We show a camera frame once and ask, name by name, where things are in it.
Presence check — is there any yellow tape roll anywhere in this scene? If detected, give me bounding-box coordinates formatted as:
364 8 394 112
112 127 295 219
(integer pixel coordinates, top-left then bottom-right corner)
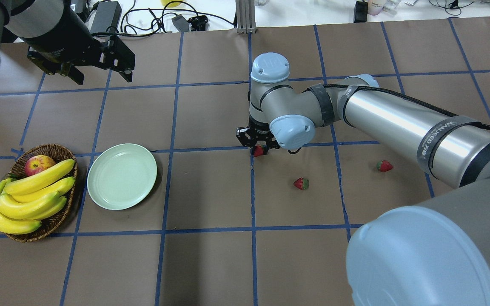
160 0 184 9

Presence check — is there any red strawberry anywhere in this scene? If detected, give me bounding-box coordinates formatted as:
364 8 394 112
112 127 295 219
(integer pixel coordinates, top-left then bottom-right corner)
376 159 393 173
253 144 263 157
293 177 310 190

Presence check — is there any light green plate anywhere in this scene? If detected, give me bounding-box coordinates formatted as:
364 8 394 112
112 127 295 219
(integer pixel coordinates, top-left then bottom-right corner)
87 143 157 210

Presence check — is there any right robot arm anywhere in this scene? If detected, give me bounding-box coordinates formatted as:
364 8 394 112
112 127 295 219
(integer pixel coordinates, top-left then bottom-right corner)
236 52 490 306

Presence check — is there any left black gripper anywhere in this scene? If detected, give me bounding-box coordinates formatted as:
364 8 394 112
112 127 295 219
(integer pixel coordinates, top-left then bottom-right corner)
27 35 136 85

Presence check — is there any aluminium frame post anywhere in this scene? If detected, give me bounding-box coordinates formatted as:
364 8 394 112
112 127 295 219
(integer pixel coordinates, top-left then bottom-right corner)
235 0 257 34

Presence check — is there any woven wicker basket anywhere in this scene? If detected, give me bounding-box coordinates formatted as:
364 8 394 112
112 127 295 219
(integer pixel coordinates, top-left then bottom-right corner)
3 144 79 243

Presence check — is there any red apple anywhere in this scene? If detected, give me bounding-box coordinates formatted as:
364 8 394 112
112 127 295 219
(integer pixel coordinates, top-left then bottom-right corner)
24 155 56 176

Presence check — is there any black power adapter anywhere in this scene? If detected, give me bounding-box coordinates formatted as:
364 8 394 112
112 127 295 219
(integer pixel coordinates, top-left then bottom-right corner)
90 0 121 34

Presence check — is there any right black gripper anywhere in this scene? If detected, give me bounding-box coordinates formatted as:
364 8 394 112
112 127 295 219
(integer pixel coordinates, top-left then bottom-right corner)
236 120 280 156

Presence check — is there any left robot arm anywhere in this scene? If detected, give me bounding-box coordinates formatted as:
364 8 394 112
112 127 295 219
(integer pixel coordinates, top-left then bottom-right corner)
0 0 136 85

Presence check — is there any yellow banana bunch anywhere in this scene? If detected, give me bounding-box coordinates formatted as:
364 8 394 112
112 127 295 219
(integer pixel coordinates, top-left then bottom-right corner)
0 159 76 235

